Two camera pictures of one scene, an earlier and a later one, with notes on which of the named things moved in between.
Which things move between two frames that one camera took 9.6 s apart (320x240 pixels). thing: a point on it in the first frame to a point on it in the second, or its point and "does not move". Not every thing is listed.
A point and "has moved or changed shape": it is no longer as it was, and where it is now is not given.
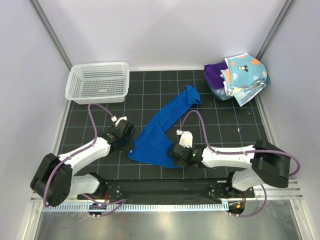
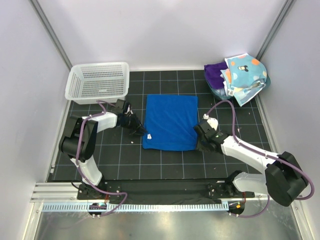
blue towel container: (221, 94) does not move
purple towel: (213, 74) does not move
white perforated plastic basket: (98, 83) does not move
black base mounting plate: (166, 189) does not move
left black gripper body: (127, 143) to (130, 122)
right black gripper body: (182, 164) to (201, 143)
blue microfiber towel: (151, 143) has moved or changed shape
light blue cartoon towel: (245, 77) does not move
